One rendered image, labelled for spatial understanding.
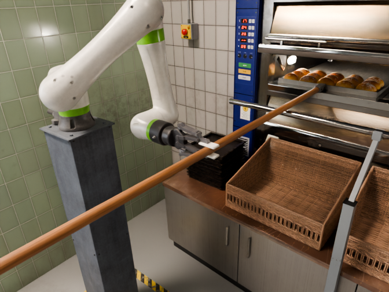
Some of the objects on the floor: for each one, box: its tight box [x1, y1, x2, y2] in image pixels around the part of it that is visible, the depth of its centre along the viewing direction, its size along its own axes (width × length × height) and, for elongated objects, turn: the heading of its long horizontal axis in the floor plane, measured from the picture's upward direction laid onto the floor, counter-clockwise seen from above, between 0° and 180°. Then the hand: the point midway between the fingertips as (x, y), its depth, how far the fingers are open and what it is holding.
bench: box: [163, 167, 389, 292], centre depth 160 cm, size 56×242×58 cm, turn 52°
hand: (209, 149), depth 106 cm, fingers closed on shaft, 3 cm apart
